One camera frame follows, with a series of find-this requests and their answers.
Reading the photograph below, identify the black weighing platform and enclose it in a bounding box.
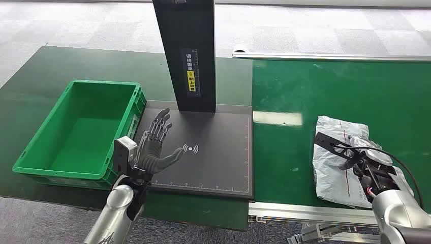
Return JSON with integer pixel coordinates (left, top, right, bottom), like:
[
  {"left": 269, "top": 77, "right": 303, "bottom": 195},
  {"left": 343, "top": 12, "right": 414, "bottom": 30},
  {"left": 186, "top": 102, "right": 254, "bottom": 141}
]
[{"left": 134, "top": 100, "right": 254, "bottom": 200}]

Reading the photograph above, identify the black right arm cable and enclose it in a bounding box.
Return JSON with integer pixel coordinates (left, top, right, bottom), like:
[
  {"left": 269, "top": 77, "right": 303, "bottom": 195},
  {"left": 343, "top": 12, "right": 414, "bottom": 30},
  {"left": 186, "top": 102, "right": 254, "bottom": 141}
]
[{"left": 331, "top": 144, "right": 424, "bottom": 209}]

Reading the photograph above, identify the grey plastic mailer package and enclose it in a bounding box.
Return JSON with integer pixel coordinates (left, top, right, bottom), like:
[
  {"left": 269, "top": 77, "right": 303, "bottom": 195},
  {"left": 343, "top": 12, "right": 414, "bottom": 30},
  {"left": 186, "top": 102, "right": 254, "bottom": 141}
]
[{"left": 312, "top": 115, "right": 415, "bottom": 209}]

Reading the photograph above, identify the long aluminium conveyor rail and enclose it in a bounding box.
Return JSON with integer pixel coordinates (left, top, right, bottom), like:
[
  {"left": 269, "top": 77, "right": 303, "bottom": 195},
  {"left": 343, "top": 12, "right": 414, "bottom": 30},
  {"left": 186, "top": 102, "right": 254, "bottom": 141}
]
[{"left": 232, "top": 51, "right": 431, "bottom": 63}]

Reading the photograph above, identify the yellow black column label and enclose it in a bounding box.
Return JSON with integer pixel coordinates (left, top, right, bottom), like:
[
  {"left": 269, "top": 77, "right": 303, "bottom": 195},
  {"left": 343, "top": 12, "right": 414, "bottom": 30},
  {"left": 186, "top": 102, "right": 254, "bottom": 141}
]
[{"left": 186, "top": 48, "right": 202, "bottom": 98}]

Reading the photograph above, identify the green conveyor belt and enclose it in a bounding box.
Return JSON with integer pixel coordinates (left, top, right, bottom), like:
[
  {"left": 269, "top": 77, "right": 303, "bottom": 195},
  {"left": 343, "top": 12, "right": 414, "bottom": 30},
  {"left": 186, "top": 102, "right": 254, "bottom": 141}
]
[{"left": 249, "top": 59, "right": 431, "bottom": 215}]

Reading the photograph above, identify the grey conveyor frame bracket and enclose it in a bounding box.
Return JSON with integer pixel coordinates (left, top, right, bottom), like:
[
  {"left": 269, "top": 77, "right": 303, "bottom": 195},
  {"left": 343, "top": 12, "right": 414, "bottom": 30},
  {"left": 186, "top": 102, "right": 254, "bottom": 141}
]
[{"left": 287, "top": 223, "right": 383, "bottom": 244}]

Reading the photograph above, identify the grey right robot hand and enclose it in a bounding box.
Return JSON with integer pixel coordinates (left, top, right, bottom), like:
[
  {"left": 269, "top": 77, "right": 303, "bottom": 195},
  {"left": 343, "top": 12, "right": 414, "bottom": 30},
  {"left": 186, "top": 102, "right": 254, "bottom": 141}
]
[{"left": 338, "top": 134, "right": 370, "bottom": 171}]

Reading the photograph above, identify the black scanner column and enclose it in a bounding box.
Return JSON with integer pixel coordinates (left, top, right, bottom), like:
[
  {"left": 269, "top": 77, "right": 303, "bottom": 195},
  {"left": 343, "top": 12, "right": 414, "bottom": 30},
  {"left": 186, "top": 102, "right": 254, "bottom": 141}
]
[{"left": 152, "top": 0, "right": 217, "bottom": 113}]

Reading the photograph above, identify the green plastic basket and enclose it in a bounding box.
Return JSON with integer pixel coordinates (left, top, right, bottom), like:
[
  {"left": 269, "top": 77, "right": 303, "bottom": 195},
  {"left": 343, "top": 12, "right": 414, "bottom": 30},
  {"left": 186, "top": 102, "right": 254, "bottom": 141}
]
[{"left": 12, "top": 79, "right": 147, "bottom": 191}]

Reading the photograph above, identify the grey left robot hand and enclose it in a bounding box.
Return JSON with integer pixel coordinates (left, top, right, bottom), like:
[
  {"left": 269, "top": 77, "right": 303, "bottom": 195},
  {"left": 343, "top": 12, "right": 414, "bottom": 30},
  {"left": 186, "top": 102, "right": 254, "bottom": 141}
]
[{"left": 136, "top": 107, "right": 186, "bottom": 175}]

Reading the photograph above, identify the aluminium conveyor rail with slot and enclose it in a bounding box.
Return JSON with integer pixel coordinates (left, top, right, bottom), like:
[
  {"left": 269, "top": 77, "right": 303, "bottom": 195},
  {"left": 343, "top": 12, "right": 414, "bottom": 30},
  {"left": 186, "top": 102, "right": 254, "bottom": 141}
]
[{"left": 248, "top": 201, "right": 381, "bottom": 227}]

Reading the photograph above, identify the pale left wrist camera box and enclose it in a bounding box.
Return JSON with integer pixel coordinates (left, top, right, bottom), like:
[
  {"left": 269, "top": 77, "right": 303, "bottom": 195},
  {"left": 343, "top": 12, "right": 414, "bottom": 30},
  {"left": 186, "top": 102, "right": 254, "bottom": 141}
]
[{"left": 113, "top": 136, "right": 138, "bottom": 176}]

